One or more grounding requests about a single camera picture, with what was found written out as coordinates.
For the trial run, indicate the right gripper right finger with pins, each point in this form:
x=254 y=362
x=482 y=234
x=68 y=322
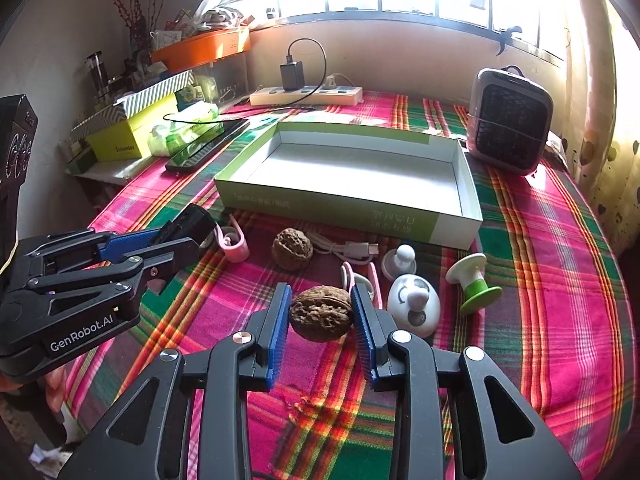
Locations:
x=497 y=434

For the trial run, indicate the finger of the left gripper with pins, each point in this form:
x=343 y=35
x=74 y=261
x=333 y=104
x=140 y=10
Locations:
x=102 y=288
x=83 y=249

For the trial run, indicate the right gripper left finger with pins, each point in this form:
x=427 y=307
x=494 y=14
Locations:
x=145 y=434

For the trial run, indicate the black cylindrical device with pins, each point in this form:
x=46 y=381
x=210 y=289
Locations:
x=194 y=222

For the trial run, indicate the pink clip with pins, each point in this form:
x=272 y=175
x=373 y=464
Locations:
x=231 y=240
x=350 y=278

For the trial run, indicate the green white spool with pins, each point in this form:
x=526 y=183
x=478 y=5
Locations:
x=469 y=274

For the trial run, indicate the small white knob piece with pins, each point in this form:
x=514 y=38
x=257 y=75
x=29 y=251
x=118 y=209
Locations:
x=399 y=261

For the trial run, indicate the yellow box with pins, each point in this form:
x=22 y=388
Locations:
x=129 y=139

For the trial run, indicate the black smartphone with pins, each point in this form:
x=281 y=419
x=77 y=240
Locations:
x=194 y=156

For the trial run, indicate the striped white box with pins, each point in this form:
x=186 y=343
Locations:
x=127 y=106

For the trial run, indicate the plaid pink green cloth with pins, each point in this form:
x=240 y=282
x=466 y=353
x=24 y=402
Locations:
x=563 y=331

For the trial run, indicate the green tissue pack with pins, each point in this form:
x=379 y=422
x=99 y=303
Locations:
x=170 y=136

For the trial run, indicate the orange tray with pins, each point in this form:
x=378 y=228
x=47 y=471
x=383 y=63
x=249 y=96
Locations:
x=202 y=49

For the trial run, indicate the white power strip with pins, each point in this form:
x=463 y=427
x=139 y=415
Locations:
x=308 y=95

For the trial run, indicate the black charger adapter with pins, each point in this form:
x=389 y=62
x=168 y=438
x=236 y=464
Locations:
x=292 y=76

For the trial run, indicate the green white cardboard box tray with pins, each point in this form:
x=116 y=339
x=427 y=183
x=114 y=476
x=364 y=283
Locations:
x=397 y=183

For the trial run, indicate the grey black space heater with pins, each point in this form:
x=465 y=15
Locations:
x=509 y=119

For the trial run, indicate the heart pattern curtain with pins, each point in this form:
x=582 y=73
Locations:
x=604 y=139

